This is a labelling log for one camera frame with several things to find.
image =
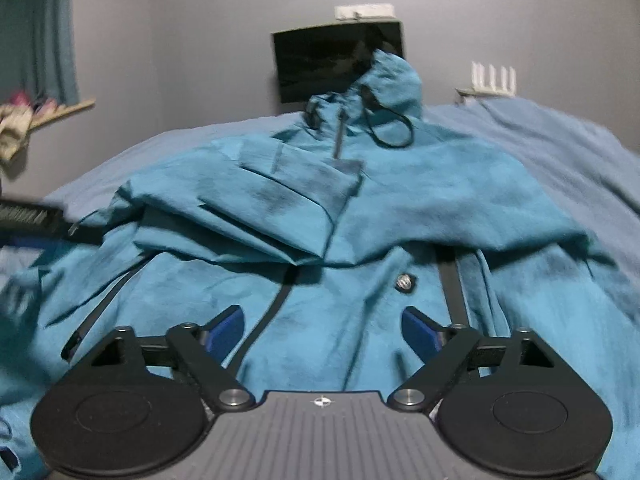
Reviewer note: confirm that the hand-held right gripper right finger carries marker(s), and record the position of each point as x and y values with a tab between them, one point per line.
420	332

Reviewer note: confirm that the blue window curtain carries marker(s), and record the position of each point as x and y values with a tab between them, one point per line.
40	45

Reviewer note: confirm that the teal hooded jacket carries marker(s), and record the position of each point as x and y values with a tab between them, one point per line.
350	220

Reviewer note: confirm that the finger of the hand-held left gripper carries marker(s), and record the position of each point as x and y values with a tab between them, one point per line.
82	233

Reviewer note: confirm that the white router with antennas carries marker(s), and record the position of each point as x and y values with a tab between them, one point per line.
492	82

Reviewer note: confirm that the blue bed sheet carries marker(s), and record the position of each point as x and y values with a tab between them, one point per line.
550	150

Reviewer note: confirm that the white wall outlet strip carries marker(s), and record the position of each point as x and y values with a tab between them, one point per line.
365	11

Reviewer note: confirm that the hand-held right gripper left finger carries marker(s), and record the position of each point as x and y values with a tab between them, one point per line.
226	332

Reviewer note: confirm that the beige garment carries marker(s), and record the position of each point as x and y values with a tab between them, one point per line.
15	132

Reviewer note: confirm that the pink striped cloth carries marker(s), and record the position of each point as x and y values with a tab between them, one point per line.
22	99

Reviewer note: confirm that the black flat screen television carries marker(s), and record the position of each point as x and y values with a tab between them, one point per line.
320	65

